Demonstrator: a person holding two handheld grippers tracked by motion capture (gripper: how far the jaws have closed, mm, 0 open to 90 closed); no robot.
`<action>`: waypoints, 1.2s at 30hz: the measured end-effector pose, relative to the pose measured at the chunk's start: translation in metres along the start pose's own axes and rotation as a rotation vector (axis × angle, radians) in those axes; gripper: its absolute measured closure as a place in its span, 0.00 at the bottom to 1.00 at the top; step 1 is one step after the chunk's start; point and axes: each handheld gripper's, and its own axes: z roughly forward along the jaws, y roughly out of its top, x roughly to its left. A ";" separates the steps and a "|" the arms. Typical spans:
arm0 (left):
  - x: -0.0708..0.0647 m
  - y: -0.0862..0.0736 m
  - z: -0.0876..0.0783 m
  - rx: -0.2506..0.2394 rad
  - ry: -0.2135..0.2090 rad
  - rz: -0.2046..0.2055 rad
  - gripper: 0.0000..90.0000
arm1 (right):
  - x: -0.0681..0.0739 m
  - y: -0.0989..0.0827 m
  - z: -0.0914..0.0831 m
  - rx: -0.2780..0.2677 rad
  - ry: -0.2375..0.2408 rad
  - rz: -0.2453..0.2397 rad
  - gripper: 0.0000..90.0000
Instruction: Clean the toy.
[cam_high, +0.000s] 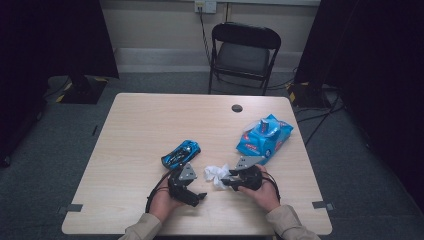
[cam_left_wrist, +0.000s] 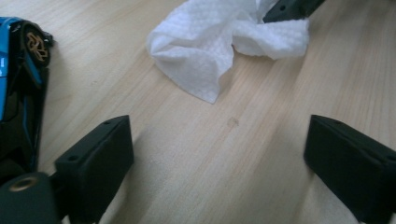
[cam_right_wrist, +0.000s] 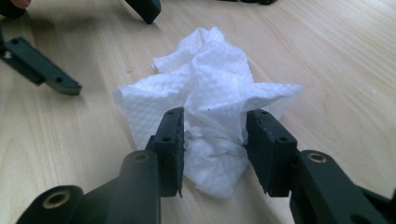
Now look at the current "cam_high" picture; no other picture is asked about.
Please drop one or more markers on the person's left hand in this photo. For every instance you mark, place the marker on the person's left hand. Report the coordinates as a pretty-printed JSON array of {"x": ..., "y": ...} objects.
[{"x": 161, "y": 205}]

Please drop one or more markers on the black folding chair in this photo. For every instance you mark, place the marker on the black folding chair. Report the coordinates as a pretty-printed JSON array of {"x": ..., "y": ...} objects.
[{"x": 243, "y": 58}]

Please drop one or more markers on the person's right hand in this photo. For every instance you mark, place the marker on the person's right hand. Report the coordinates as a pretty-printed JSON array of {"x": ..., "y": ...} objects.
[{"x": 266, "y": 196}]

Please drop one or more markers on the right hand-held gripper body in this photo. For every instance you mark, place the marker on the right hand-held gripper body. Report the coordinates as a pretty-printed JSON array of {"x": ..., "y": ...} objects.
[{"x": 250, "y": 178}]

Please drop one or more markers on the dark curtain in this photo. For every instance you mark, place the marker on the dark curtain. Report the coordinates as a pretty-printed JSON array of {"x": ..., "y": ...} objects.
[
  {"x": 376, "y": 66},
  {"x": 50, "y": 40}
]

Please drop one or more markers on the white wet wipe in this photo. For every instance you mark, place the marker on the white wet wipe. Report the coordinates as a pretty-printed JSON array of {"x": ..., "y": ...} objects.
[{"x": 216, "y": 175}]

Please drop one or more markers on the white wall socket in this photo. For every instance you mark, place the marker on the white wall socket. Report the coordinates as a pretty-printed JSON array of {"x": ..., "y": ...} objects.
[{"x": 205, "y": 6}]

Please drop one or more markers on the blue toy car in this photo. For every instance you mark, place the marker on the blue toy car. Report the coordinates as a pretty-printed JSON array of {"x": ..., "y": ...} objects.
[{"x": 181, "y": 155}]

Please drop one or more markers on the black stand base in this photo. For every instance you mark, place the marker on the black stand base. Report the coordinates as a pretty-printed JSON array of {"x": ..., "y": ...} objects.
[
  {"x": 308, "y": 96},
  {"x": 83, "y": 91}
]

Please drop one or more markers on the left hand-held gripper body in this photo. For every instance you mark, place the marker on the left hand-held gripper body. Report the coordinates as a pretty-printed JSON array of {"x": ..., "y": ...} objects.
[{"x": 180, "y": 185}]

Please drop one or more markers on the grey tape strip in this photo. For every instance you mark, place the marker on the grey tape strip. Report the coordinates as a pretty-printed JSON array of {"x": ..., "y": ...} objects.
[
  {"x": 321, "y": 205},
  {"x": 71, "y": 208}
]

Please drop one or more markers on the blue wet wipes packet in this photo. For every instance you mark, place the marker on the blue wet wipes packet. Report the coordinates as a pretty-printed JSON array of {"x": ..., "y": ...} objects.
[{"x": 263, "y": 140}]

